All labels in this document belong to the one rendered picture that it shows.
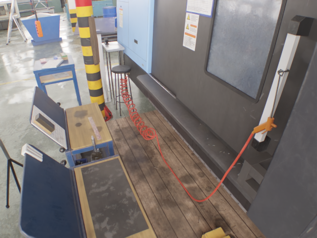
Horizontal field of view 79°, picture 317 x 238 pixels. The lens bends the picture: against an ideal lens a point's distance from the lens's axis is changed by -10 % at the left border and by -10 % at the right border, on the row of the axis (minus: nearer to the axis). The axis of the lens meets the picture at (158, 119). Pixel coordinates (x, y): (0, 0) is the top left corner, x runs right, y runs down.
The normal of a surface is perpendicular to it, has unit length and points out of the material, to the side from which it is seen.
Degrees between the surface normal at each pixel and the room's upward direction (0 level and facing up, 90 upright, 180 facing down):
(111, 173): 0
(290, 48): 86
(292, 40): 86
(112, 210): 0
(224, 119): 86
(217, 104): 86
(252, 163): 4
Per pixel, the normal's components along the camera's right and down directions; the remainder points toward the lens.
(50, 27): 0.56, 0.50
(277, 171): -0.91, 0.20
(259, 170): 0.06, -0.85
